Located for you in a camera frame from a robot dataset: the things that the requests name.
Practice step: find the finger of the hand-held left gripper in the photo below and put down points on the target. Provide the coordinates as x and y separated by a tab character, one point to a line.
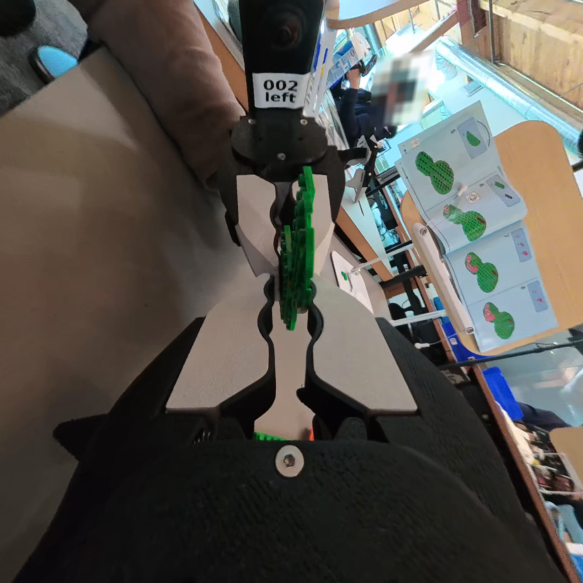
324	214
255	218

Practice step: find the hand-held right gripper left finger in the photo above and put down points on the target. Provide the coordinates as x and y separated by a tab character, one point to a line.
223	360

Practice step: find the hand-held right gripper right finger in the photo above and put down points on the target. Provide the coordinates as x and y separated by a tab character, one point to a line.
355	360

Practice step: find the green lego plate assembly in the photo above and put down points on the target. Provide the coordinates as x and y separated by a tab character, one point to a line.
300	255

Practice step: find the person's left forearm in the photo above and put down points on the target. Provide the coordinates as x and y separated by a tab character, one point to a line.
173	82

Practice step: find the lego instruction booklet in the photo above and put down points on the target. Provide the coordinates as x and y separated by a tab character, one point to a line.
492	282

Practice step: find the spare hand-held gripper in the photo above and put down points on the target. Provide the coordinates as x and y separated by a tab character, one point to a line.
371	157

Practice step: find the blue storage bin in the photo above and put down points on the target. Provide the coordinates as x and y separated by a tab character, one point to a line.
503	391

